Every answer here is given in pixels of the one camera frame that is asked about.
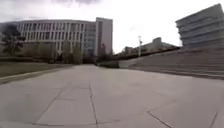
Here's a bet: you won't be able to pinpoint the pale pole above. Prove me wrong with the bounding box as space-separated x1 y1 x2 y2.
137 35 143 58

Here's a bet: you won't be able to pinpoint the grass field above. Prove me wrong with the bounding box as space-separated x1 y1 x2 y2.
0 61 73 79

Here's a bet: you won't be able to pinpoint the row of trees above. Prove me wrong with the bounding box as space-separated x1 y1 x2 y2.
24 41 85 65

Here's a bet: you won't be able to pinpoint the low building with roof box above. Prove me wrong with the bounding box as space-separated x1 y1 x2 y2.
121 36 181 56

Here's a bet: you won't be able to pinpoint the grey concrete slab pavement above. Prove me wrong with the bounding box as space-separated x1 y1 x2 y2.
0 64 224 128

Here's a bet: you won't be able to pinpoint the dark tree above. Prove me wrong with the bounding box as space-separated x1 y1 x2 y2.
0 24 26 57

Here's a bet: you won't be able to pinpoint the grey concrete steps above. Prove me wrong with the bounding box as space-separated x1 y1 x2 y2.
118 46 224 81

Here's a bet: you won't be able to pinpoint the banded grey block building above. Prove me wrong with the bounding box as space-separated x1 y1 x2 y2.
175 3 224 51

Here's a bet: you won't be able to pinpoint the long concrete kerb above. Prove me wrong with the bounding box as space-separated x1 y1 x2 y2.
0 65 75 85

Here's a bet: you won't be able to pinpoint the large curved grey building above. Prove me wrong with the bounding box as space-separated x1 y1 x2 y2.
0 17 114 58

